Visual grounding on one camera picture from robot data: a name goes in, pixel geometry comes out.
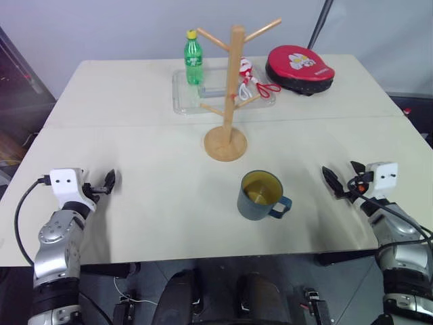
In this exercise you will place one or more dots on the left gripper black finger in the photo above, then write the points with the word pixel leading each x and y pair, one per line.
pixel 110 179

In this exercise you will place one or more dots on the green plastic soda bottle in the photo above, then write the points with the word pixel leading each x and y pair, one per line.
pixel 194 61

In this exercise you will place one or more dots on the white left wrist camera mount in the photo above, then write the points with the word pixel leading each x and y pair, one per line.
pixel 64 186

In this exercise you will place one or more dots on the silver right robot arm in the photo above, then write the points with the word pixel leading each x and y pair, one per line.
pixel 402 243

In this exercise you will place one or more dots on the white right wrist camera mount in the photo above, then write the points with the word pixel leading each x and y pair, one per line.
pixel 384 179

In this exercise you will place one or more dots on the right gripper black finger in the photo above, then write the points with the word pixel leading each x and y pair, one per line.
pixel 331 181
pixel 357 168

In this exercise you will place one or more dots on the red and black boxing pad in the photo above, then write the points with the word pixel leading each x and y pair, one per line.
pixel 297 69

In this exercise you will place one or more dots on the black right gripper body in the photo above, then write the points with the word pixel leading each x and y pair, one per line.
pixel 358 184

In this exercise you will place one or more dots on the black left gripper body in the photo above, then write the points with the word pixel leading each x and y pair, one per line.
pixel 94 190

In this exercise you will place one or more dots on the clear plastic tray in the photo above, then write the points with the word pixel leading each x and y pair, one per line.
pixel 184 98

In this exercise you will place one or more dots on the dark rounded shape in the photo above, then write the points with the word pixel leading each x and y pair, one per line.
pixel 262 298
pixel 179 298

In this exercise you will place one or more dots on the wooden mug tree stand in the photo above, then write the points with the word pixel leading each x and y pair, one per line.
pixel 230 101

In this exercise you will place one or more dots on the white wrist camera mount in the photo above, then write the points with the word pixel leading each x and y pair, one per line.
pixel 64 186
pixel 384 179

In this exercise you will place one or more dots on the small clear plastic piece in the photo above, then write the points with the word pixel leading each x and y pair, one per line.
pixel 211 91

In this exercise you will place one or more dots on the black stand pole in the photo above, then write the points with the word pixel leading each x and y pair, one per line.
pixel 318 27

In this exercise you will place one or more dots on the blue-grey mug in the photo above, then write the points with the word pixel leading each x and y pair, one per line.
pixel 257 203

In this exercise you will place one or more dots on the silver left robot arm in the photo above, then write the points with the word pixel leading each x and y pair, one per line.
pixel 54 243

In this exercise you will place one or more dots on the small red object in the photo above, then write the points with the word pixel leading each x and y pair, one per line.
pixel 407 111

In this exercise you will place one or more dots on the dark cabinet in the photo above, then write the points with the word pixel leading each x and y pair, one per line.
pixel 20 101

